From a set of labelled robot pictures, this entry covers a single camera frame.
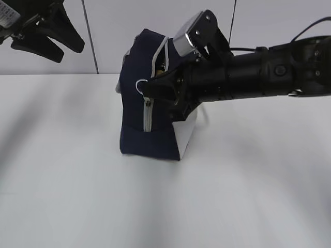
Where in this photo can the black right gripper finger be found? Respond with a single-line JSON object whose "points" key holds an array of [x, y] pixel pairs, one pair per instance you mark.
{"points": [[180, 110], [162, 86]]}

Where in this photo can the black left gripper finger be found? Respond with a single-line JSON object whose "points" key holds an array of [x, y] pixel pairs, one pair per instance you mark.
{"points": [[56, 24], [40, 45]]}

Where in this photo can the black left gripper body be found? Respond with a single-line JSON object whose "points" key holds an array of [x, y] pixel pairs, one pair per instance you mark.
{"points": [[15, 13]]}

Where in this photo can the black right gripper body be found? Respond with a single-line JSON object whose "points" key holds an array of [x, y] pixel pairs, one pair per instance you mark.
{"points": [[204, 82]]}

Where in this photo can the navy and white lunch bag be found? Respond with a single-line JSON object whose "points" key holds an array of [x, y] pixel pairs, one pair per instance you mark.
{"points": [[147, 129]]}

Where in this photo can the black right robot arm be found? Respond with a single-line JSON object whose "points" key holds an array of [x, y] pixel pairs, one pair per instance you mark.
{"points": [[300, 69]]}

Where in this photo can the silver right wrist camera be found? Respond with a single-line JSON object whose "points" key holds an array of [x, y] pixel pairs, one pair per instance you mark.
{"points": [[196, 33]]}

